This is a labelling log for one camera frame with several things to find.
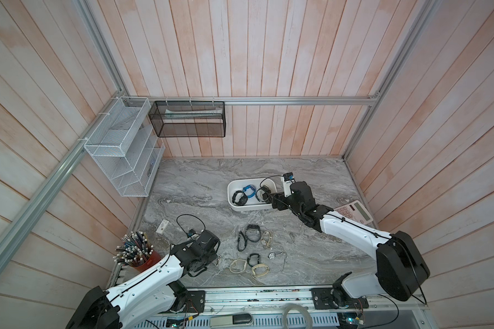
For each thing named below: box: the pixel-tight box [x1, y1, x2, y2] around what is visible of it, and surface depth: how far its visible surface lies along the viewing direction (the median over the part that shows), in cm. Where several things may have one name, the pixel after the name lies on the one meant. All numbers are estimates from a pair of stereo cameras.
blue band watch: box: [242, 184, 257, 199], surface depth 106 cm
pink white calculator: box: [333, 200, 374, 225], surface depth 97 cm
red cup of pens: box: [113, 230, 162, 273], surface depth 71 cm
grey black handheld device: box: [209, 312, 254, 329], surface depth 70 cm
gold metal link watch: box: [260, 230, 273, 250], surface depth 89 cm
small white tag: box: [155, 219, 170, 235], surface depth 94 cm
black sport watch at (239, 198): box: [231, 189, 249, 207], surface depth 101 cm
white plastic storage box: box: [227, 178, 278, 212], surface depth 103 cm
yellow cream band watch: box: [251, 263, 270, 277], surface depth 81 cm
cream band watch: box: [229, 259, 247, 274], surface depth 83 cm
